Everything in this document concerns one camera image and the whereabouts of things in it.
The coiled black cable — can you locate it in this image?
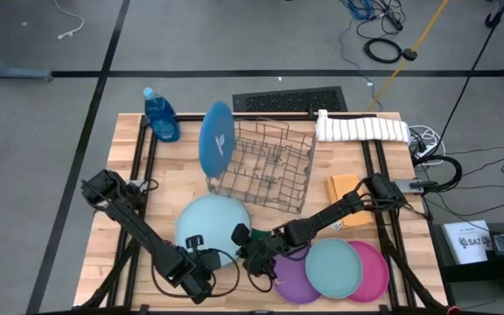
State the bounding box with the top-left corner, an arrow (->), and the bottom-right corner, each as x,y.
362,37 -> 404,65

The black floor vent grate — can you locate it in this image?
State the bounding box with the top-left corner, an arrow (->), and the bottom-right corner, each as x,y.
232,86 -> 349,113

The grey wire dish rack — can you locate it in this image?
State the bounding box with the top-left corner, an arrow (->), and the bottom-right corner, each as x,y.
206,116 -> 318,215

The pink plate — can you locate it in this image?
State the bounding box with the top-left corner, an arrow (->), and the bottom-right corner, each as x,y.
346,240 -> 391,304

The white cable with plug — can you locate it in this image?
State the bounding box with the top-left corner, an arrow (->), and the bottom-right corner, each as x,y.
52,0 -> 86,41

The black storage box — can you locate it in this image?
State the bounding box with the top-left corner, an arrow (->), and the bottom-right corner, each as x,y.
430,220 -> 504,307

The thick black cable loop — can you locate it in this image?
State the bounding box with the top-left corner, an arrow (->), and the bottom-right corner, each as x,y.
413,152 -> 464,194

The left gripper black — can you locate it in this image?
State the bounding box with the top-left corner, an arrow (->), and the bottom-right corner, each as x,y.
185,234 -> 224,274

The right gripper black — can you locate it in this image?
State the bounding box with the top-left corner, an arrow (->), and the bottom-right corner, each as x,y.
230,222 -> 280,282

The light blue plate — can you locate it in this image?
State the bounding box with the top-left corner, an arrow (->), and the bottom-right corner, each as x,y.
174,193 -> 253,268

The folded orange cloth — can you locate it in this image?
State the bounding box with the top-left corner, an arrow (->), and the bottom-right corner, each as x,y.
324,173 -> 375,228

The white striped towel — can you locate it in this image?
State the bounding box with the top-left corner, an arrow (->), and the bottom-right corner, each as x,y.
314,108 -> 411,144

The black metal table frame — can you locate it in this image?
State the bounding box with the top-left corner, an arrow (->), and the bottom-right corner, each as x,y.
73,112 -> 450,315

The black power strip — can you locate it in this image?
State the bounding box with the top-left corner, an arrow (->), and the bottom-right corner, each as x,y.
381,6 -> 405,32

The white printed booklet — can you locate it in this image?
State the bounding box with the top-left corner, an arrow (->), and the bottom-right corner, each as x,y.
442,219 -> 496,266

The blue cable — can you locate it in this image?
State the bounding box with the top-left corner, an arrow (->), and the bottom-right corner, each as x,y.
338,0 -> 384,111

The blue dish soap bottle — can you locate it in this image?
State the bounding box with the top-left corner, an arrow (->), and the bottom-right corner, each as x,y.
142,87 -> 182,144

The purple plate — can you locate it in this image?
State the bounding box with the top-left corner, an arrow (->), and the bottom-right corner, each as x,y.
271,251 -> 323,305

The dark blue plate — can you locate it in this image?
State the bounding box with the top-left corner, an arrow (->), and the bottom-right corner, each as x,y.
198,101 -> 236,179

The teal plate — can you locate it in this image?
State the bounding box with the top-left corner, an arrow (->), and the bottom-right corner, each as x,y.
304,237 -> 364,300

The yellow cord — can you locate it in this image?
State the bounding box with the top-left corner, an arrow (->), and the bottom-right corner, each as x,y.
367,0 -> 451,112

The grey metal mounting plate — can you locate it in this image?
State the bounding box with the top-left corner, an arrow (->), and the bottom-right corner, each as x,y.
392,178 -> 424,193

